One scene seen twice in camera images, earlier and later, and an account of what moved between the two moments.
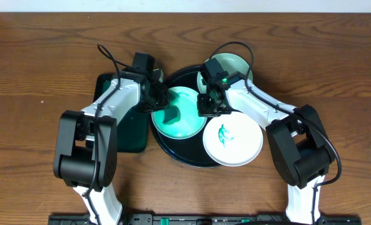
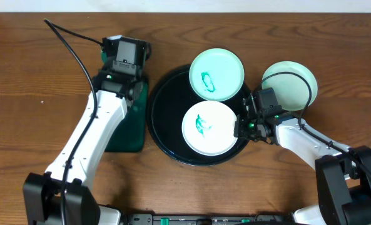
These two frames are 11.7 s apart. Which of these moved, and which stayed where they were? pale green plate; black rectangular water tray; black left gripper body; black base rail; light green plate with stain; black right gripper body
Moved: pale green plate; black right gripper body; light green plate with stain; black left gripper body
Stayed: black base rail; black rectangular water tray
